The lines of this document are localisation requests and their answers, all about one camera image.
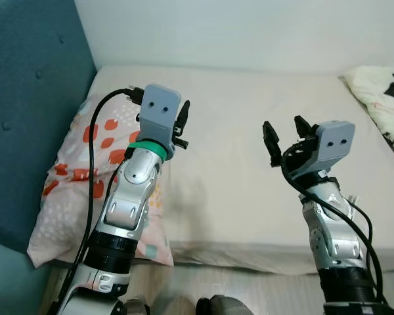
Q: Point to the cream cartoon print blanket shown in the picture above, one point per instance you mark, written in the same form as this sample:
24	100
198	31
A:
374	92

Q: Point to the pink pillow orange spots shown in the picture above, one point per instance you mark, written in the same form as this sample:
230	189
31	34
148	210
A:
65	197

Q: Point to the beige mattress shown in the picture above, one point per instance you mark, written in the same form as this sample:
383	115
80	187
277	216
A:
249	98

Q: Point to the blue padded headboard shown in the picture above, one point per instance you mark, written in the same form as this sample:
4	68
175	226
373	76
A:
33	98

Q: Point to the grey robot right leg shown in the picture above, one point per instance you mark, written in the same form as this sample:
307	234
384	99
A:
226	306

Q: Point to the grey robot leg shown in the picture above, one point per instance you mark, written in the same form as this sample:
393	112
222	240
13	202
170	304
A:
136	307
226	306

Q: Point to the grey robot left leg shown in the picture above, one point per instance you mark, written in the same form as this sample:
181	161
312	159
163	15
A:
136	307

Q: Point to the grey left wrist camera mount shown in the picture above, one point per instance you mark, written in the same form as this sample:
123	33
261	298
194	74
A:
159	108

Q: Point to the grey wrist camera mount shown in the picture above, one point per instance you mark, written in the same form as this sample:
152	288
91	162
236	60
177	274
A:
159	108
335	141

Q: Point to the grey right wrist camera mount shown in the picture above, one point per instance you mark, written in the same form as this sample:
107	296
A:
335	141

